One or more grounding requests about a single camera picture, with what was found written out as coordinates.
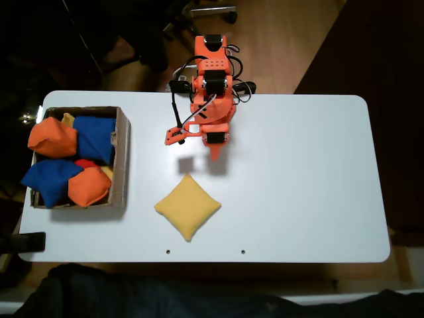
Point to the large yellow bean bag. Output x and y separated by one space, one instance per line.
187 207

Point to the cardboard box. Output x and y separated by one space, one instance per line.
121 159

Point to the small yellow bean bag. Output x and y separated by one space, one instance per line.
107 171
67 118

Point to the blue bean bag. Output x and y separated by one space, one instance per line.
92 139
46 180

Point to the red bean bag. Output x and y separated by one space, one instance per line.
85 163

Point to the orange bean bag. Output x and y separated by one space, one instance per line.
53 137
87 187

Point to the office chair base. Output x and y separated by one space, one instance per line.
212 9

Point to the person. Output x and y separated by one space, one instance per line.
132 298

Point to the black table clamp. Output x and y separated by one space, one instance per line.
31 242

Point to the orange camera mount with board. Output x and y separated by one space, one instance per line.
172 136

